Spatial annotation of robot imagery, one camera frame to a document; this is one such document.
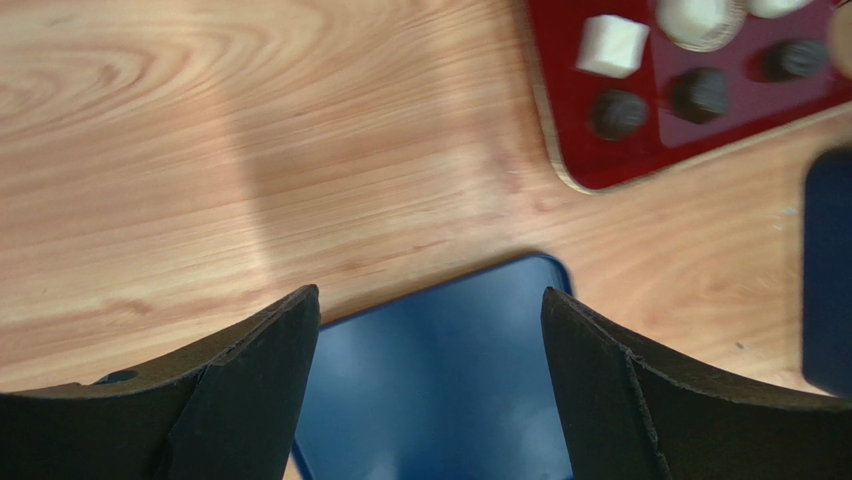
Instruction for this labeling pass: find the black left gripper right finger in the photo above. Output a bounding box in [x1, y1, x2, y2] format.
[541, 288, 851, 479]

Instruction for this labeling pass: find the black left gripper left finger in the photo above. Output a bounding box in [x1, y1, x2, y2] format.
[1, 285, 321, 479]

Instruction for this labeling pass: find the dark blue chocolate box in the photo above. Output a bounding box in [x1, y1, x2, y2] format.
[802, 146, 851, 398]

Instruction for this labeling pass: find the dark chocolate front left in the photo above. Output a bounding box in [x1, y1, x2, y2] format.
[590, 89, 649, 141]

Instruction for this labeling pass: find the dark chocolate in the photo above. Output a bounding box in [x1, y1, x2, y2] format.
[590, 89, 649, 141]
[761, 39, 828, 82]
[669, 67, 729, 125]

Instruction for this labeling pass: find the red chocolate tray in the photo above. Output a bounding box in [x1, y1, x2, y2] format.
[521, 1, 851, 193]

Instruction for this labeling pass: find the dark chocolate front middle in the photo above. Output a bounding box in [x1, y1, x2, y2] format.
[669, 67, 729, 125]

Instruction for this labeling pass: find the white cube chocolate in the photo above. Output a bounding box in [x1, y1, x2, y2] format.
[576, 15, 650, 79]

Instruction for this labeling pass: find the dark chocolate front right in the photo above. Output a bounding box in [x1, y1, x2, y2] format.
[761, 39, 828, 82]

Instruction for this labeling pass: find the oval white chocolate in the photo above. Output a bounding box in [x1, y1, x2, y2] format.
[746, 0, 811, 19]

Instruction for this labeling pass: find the dark blue box lid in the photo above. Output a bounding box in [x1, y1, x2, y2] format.
[293, 254, 573, 479]

